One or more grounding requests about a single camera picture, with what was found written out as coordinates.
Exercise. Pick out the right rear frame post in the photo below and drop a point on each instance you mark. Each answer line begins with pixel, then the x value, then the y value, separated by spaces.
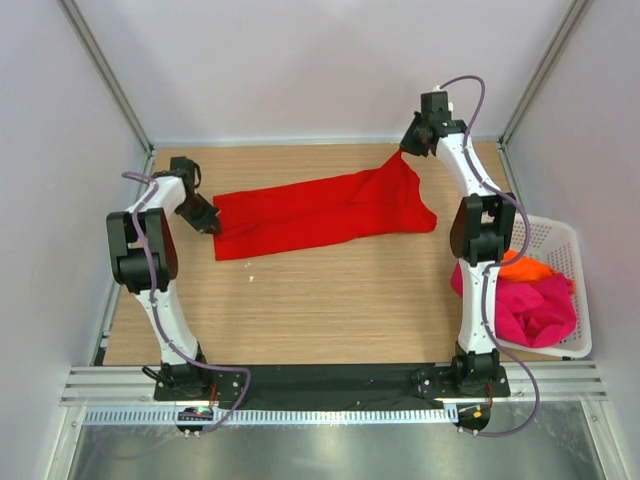
pixel 559 41

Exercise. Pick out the frame post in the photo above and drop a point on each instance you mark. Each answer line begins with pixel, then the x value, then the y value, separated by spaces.
pixel 559 41
pixel 101 64

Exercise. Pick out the orange t shirt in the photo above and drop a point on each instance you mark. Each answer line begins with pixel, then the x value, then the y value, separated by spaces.
pixel 526 270

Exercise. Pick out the left rear frame post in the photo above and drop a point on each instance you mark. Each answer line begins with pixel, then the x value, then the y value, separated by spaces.
pixel 101 64

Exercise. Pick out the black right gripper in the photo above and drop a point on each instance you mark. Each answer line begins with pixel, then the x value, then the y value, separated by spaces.
pixel 407 144

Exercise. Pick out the pink t shirt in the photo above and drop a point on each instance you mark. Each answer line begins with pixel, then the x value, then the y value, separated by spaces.
pixel 535 315

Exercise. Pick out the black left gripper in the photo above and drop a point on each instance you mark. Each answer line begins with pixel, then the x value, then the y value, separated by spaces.
pixel 209 224

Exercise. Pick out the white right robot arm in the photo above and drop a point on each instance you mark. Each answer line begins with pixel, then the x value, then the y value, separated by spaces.
pixel 479 237

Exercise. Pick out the red t shirt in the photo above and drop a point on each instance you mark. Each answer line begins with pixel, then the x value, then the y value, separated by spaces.
pixel 323 212

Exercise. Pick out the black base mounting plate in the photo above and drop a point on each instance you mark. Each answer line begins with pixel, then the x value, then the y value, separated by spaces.
pixel 324 388

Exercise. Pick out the white slotted cable duct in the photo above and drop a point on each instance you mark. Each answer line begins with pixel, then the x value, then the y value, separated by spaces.
pixel 183 416

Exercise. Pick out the white perforated laundry basket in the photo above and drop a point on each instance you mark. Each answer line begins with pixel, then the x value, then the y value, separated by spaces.
pixel 555 244

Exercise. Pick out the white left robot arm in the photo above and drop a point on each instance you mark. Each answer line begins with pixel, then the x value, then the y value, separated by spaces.
pixel 144 260

